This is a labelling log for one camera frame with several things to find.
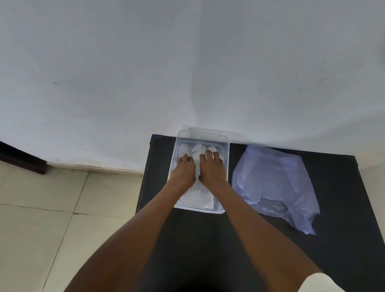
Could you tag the person's right hand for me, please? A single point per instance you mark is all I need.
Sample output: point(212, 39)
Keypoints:
point(213, 174)

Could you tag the blue translucent plastic bag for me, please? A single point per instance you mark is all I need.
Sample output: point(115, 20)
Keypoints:
point(276, 180)

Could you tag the person's left hand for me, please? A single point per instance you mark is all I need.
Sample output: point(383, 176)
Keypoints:
point(183, 174)

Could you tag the person's left forearm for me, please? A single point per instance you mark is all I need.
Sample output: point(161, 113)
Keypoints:
point(132, 243)

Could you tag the white shirt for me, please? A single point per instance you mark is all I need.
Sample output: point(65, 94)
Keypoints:
point(321, 284)

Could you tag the clear plastic container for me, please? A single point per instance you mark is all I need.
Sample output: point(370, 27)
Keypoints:
point(226, 180)

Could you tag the dark wooden furniture base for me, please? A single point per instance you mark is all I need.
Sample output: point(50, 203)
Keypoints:
point(21, 159)

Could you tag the person's right forearm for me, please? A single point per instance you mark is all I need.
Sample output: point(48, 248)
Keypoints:
point(264, 240)

